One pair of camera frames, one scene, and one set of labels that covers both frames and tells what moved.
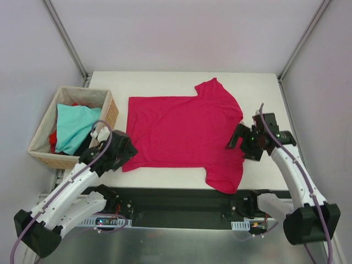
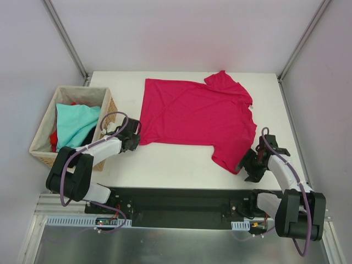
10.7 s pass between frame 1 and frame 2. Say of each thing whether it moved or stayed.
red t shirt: stayed
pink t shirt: moved
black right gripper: moved
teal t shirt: stayed
